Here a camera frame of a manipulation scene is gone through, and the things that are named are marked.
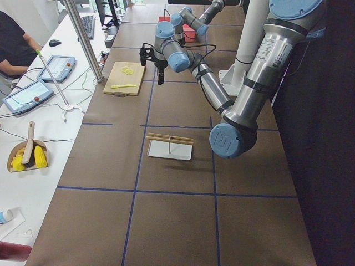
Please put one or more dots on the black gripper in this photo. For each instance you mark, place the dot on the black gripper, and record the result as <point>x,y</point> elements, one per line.
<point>160,65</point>

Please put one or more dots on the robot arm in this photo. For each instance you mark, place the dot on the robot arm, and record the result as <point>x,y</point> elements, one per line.
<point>271,31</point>
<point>198,24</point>

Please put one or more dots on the lemon slice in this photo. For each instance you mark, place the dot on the lemon slice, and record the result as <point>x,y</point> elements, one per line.
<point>125,69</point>
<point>128,71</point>

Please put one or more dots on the wooden cutting board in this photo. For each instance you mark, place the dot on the wooden cutting board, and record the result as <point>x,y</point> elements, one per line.
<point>118,77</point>

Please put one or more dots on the yellow plastic knife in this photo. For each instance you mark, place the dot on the yellow plastic knife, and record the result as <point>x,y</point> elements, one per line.
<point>123,86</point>

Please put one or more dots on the pink plastic bin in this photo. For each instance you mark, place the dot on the pink plastic bin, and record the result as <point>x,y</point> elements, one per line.
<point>184,32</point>

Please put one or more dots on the wooden rack rod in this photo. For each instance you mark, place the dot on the wooden rack rod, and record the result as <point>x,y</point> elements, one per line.
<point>170,136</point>
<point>170,140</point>

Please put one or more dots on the white rack tray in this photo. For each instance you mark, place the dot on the white rack tray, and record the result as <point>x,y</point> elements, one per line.
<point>169,150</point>

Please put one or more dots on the black keyboard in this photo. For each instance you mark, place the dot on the black keyboard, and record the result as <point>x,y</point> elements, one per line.
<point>88,23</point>

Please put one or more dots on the long grabber stick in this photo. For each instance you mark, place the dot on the long grabber stick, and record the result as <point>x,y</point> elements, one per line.
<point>68,107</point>

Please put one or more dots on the teach pendant tablet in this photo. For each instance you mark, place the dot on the teach pendant tablet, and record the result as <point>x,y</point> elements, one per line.
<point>60,67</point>
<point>28,97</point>

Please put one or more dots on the black computer mouse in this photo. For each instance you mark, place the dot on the black computer mouse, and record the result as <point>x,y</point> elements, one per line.
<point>54,43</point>

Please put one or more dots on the seated person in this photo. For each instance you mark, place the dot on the seated person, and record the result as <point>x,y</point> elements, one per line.
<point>18,49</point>

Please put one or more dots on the yellow corn toy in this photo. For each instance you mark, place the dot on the yellow corn toy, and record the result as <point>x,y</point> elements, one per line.
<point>40,157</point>

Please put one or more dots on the wooden dustpan with brush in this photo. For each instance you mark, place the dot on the wooden dustpan with brush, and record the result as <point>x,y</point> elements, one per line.
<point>21,157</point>

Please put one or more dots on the white tube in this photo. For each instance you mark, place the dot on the white tube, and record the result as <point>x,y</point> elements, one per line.
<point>6,216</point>

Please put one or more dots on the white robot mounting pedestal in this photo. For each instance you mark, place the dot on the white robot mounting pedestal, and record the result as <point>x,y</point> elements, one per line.
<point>251,38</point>

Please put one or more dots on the aluminium frame post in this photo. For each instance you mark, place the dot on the aluminium frame post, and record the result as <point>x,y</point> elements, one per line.
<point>83,39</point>

